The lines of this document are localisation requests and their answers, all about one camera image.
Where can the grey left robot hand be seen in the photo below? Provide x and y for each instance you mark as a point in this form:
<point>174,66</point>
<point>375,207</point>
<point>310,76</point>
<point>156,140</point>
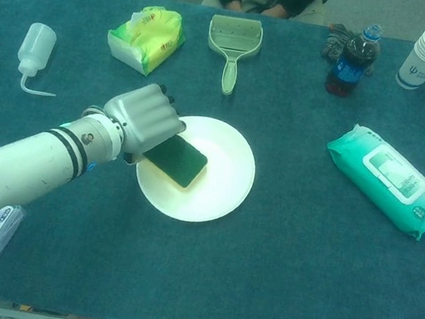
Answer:
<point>142,120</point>

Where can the green yellow sponge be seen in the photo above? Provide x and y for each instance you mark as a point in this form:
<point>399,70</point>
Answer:
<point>180,160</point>

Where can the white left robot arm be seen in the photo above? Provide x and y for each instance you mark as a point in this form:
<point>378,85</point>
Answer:
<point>26,162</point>

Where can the white round plate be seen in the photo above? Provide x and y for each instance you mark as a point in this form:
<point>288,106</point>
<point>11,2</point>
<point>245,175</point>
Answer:
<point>215,192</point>

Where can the yellow green tissue pack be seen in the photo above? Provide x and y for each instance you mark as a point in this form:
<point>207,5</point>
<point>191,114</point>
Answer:
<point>151,36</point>

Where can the pale green plastic dustpan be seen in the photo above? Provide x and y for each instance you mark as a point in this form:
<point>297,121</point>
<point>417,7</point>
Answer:
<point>236,34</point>

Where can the translucent white squeeze bottle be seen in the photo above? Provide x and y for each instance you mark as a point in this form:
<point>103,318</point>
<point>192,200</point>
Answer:
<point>37,42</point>

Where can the grey striped knit glove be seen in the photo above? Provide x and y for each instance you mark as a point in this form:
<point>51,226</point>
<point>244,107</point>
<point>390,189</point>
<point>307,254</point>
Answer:
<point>334,41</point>

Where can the cola bottle blue label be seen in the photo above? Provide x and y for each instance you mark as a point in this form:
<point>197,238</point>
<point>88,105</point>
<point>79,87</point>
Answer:
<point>345,71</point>

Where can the teal felt table cover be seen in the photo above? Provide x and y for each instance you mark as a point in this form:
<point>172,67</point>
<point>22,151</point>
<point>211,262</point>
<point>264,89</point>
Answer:
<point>298,282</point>

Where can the teal wet wipes pack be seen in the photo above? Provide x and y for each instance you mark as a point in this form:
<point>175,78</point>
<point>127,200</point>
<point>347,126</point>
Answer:
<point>386,183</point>

